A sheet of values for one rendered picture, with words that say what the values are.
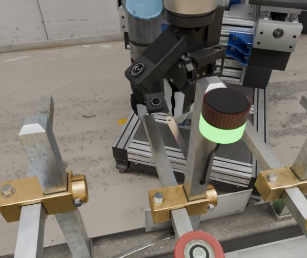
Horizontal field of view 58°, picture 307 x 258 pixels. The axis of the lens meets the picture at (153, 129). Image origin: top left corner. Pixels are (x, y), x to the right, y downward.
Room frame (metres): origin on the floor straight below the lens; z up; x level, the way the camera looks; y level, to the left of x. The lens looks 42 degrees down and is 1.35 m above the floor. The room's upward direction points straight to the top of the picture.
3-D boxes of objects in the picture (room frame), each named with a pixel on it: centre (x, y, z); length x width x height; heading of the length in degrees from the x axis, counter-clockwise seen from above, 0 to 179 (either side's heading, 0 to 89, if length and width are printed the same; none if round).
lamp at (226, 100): (0.28, -0.09, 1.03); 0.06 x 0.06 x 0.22; 12
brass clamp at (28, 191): (0.27, 0.18, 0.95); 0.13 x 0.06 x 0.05; 102
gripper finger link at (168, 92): (0.43, -0.05, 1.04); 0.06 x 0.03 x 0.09; 123
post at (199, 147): (0.33, -0.08, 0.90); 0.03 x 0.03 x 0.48; 12
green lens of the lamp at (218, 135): (0.28, -0.09, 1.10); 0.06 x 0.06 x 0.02
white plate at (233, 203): (0.36, -0.11, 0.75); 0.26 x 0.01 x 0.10; 102
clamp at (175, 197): (0.32, -0.06, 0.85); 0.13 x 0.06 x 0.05; 102
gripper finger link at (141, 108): (0.62, 0.04, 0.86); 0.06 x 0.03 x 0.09; 12
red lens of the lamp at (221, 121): (0.28, -0.09, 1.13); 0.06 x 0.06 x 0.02
